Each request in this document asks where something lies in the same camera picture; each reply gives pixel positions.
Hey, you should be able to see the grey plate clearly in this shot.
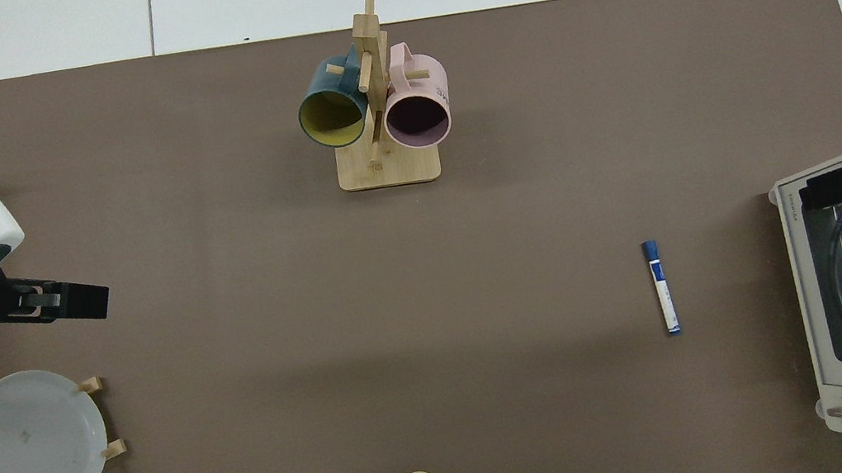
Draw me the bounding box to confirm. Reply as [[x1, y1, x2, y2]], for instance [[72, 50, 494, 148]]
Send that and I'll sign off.
[[0, 360, 113, 473]]

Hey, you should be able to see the wooden cup stand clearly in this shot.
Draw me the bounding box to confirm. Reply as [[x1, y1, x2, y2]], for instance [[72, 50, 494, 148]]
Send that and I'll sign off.
[[311, 0, 444, 195]]

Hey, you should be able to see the dark teal mug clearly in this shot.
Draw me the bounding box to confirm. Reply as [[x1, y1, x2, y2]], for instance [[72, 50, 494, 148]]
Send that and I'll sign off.
[[289, 43, 379, 154]]

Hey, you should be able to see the wooden plate rack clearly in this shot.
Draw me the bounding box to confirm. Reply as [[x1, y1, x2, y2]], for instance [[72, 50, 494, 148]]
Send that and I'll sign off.
[[0, 372, 131, 473]]

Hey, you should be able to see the blue and white marker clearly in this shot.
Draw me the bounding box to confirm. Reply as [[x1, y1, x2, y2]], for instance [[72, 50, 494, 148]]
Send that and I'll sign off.
[[641, 237, 683, 338]]

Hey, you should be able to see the pink mug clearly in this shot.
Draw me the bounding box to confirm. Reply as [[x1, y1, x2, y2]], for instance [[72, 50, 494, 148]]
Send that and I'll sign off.
[[372, 36, 457, 154]]

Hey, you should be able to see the brown table cloth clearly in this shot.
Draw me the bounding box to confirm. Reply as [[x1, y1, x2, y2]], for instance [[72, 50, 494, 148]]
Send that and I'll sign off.
[[0, 0, 842, 473]]

